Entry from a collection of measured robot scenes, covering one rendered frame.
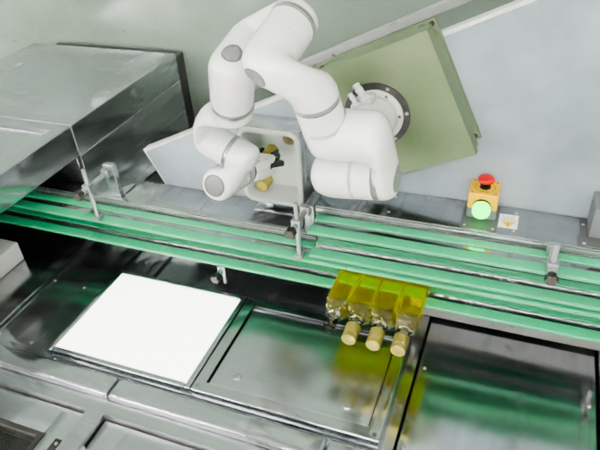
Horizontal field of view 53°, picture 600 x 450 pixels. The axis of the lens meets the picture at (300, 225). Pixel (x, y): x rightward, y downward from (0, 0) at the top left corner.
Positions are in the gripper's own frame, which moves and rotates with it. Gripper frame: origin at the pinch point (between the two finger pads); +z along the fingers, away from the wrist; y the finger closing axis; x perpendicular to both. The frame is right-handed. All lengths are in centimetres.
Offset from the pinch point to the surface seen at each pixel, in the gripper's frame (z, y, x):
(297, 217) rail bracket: -8.4, 12.0, -12.4
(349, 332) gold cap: -23, 31, -32
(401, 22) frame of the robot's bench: 58, 20, 31
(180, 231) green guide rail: -3.8, -25.0, -24.2
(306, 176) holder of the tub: 7.3, 8.4, -6.6
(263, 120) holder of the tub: 3.9, -2.8, 8.1
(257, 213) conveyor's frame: 7.1, -6.1, -19.5
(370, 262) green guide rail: -4.9, 30.5, -22.6
